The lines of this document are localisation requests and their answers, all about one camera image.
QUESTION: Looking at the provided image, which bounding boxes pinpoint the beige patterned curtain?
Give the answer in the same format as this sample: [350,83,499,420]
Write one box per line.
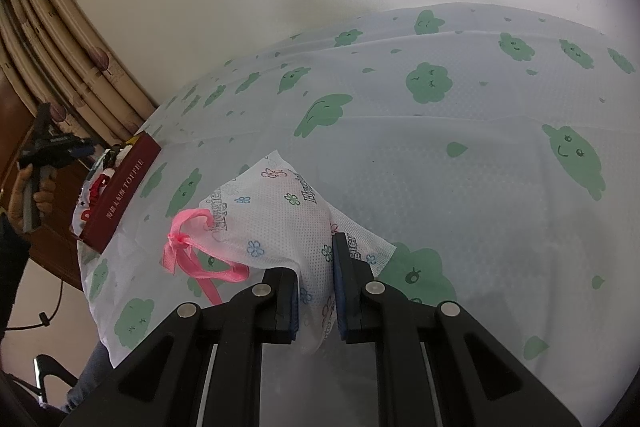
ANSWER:
[1,0,156,145]

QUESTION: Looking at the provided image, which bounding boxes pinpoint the white printed pouch pink ribbon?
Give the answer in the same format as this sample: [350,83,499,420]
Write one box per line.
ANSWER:
[162,152,396,353]

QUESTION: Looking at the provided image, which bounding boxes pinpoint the person left hand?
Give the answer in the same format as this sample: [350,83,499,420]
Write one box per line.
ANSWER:
[6,165,56,234]

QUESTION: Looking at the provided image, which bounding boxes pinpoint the light blue cloud tablecloth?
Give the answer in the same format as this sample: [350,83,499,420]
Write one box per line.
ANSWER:
[79,3,639,426]

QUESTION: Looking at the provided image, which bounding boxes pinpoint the red gold tin box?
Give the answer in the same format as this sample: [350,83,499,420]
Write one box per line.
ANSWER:
[78,131,160,255]

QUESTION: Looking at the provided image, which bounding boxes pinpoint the black cable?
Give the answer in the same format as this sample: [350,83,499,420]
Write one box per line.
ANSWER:
[0,275,66,333]

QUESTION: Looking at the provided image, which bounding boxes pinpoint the red trimmed light blue cloth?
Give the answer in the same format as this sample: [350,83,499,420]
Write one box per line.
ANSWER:
[72,153,120,237]

